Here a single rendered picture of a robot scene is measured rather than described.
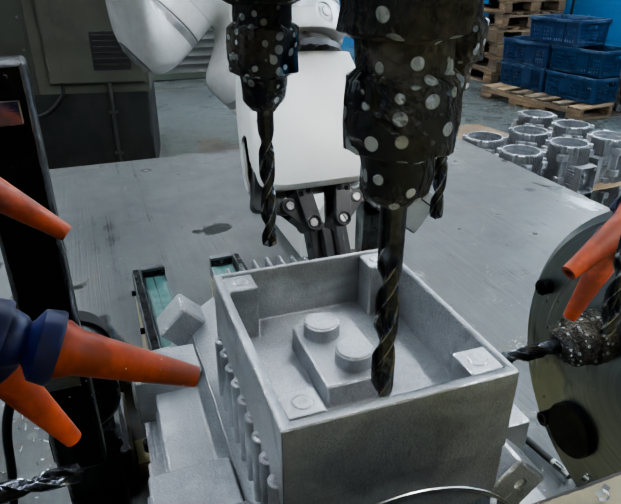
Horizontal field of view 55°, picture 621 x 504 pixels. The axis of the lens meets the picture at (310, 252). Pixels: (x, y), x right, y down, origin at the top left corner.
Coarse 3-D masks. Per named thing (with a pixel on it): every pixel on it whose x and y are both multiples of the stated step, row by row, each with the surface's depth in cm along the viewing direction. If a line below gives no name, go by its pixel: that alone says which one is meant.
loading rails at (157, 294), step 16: (224, 256) 80; (240, 256) 80; (144, 272) 77; (160, 272) 77; (224, 272) 78; (144, 288) 73; (160, 288) 75; (144, 304) 69; (160, 304) 71; (144, 320) 66; (144, 336) 72; (160, 336) 65; (128, 384) 76; (144, 448) 63; (144, 464) 62
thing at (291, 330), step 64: (256, 320) 30; (320, 320) 29; (448, 320) 28; (256, 384) 24; (320, 384) 26; (448, 384) 23; (512, 384) 24; (256, 448) 25; (320, 448) 22; (384, 448) 23; (448, 448) 24
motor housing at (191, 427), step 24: (240, 264) 40; (192, 336) 39; (216, 336) 37; (216, 384) 34; (168, 408) 34; (192, 408) 34; (216, 408) 32; (168, 432) 32; (192, 432) 32; (216, 432) 31; (168, 456) 30; (192, 456) 30; (216, 456) 30; (240, 456) 29; (240, 480) 28
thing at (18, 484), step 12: (60, 468) 30; (72, 468) 30; (12, 480) 29; (24, 480) 29; (36, 480) 29; (48, 480) 29; (60, 480) 29; (72, 480) 30; (0, 492) 28; (12, 492) 29; (24, 492) 29
